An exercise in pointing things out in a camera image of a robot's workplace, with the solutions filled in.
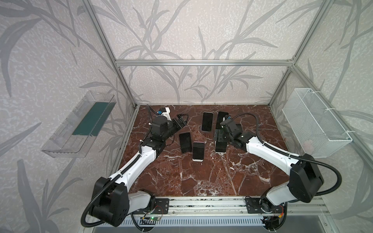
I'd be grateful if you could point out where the large black phone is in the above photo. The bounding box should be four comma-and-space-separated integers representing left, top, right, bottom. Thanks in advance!
236, 123, 243, 134

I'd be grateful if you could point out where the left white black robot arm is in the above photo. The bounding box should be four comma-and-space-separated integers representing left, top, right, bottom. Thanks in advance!
81, 113, 188, 228

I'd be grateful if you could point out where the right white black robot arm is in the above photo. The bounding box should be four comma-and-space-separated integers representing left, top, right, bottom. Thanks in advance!
214, 119, 323, 213

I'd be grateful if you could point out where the black phone white case centre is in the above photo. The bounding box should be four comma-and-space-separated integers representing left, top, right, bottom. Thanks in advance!
192, 142, 205, 162

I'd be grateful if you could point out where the green circuit board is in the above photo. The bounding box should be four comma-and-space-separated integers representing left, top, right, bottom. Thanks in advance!
141, 216, 162, 225

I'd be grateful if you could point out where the left black corrugated cable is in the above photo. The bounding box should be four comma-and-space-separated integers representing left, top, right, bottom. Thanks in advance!
81, 104, 159, 228

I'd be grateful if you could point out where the black corrugated cable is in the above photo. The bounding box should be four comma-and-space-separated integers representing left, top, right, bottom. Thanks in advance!
230, 112, 343, 196
81, 104, 159, 228

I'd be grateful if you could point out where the right black corrugated cable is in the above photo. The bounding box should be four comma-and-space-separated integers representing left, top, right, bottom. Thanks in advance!
230, 112, 343, 196

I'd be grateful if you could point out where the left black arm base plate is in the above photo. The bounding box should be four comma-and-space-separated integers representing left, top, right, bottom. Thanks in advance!
133, 198, 170, 215

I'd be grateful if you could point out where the aluminium frame horizontal bar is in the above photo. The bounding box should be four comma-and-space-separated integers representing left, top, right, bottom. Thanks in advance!
115, 59, 292, 67

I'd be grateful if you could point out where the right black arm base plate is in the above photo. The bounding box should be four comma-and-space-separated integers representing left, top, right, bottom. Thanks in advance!
244, 196, 286, 215

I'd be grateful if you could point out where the aluminium front rail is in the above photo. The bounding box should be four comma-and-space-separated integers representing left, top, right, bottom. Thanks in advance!
84, 196, 330, 218

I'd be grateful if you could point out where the clear plastic wall bin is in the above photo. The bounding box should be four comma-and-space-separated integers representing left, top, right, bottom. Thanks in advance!
41, 91, 117, 158

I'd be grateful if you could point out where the white wire mesh basket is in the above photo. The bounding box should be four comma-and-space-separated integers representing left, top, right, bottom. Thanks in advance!
282, 88, 353, 158

